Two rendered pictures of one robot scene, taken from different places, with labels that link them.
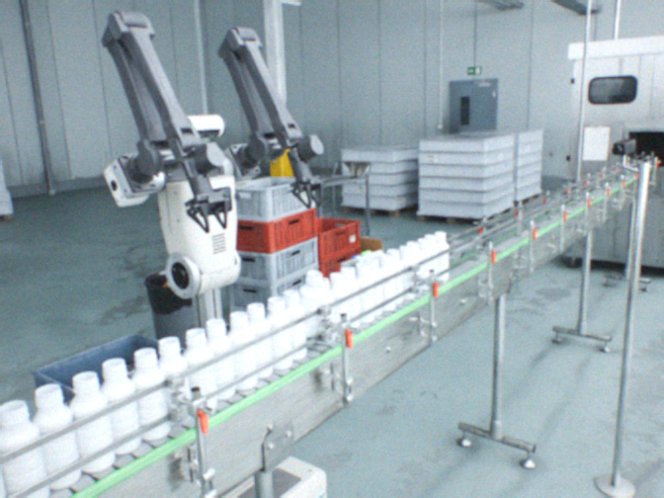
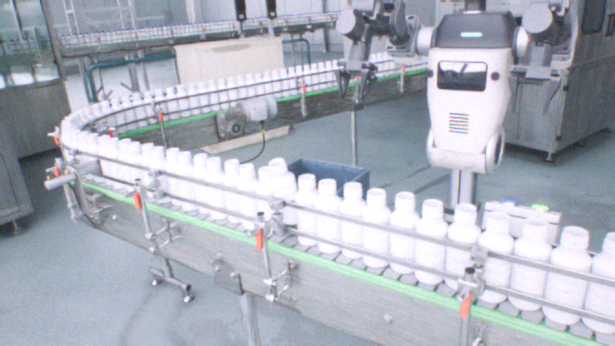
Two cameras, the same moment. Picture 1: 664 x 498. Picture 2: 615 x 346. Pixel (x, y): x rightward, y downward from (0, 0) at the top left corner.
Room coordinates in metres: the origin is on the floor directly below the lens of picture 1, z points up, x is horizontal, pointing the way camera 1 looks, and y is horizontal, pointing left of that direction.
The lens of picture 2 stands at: (1.40, -0.88, 1.53)
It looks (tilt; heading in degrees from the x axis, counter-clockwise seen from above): 21 degrees down; 88
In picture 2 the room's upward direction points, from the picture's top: 4 degrees counter-clockwise
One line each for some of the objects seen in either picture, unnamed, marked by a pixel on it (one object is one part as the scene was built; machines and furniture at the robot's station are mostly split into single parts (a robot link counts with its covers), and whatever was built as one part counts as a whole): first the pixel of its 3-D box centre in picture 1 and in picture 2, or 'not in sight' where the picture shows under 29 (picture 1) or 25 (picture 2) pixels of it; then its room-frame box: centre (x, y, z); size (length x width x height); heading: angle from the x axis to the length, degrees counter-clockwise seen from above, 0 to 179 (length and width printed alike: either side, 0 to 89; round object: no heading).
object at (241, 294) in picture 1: (275, 287); not in sight; (4.09, 0.43, 0.33); 0.61 x 0.41 x 0.22; 149
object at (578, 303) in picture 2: (423, 264); (567, 275); (1.82, -0.30, 1.08); 0.06 x 0.06 x 0.17
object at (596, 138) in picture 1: (596, 142); not in sight; (5.33, -2.45, 1.22); 0.23 x 0.03 x 0.32; 53
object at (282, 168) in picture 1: (281, 165); not in sight; (11.73, 0.96, 0.55); 0.40 x 0.40 x 1.10; 53
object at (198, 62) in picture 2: not in sight; (234, 91); (0.63, 4.45, 0.59); 1.10 x 0.62 x 1.18; 35
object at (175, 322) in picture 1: (187, 325); not in sight; (3.37, 0.91, 0.32); 0.45 x 0.45 x 0.64
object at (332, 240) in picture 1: (321, 237); not in sight; (4.71, 0.08, 0.55); 0.61 x 0.41 x 0.22; 146
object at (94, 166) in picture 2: not in sight; (85, 200); (0.65, 0.50, 0.96); 0.23 x 0.10 x 0.27; 53
